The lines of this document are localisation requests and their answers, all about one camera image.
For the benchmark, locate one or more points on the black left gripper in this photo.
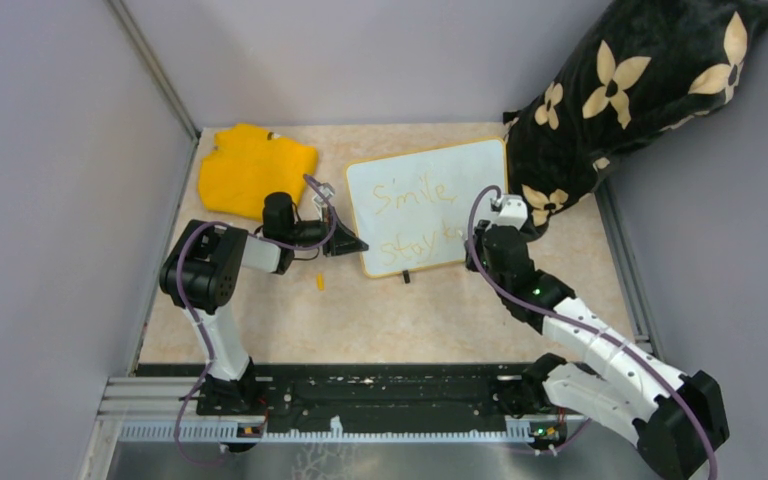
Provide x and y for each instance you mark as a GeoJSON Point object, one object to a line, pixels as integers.
{"type": "Point", "coordinates": [342, 241]}

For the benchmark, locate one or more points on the aluminium frame rail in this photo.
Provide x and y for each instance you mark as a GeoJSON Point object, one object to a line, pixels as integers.
{"type": "Point", "coordinates": [154, 404]}

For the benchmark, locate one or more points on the yellow framed whiteboard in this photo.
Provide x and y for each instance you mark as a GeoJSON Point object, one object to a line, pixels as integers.
{"type": "Point", "coordinates": [412, 209]}

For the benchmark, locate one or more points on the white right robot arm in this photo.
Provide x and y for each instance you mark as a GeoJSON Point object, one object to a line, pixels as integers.
{"type": "Point", "coordinates": [589, 344]}

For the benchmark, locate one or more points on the black floral pillow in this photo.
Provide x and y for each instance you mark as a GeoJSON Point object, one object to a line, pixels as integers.
{"type": "Point", "coordinates": [643, 69]}

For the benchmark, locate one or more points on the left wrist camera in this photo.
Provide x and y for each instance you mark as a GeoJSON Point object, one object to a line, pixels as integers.
{"type": "Point", "coordinates": [322, 195]}

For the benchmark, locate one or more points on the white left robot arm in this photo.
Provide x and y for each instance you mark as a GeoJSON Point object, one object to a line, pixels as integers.
{"type": "Point", "coordinates": [201, 273]}

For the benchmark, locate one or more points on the yellow folded cloth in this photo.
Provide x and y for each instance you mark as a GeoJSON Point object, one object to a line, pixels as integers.
{"type": "Point", "coordinates": [248, 163]}

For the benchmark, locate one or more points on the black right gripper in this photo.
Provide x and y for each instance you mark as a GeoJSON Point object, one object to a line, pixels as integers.
{"type": "Point", "coordinates": [478, 233]}

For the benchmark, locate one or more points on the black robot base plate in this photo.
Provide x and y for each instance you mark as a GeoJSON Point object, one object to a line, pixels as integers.
{"type": "Point", "coordinates": [394, 402]}

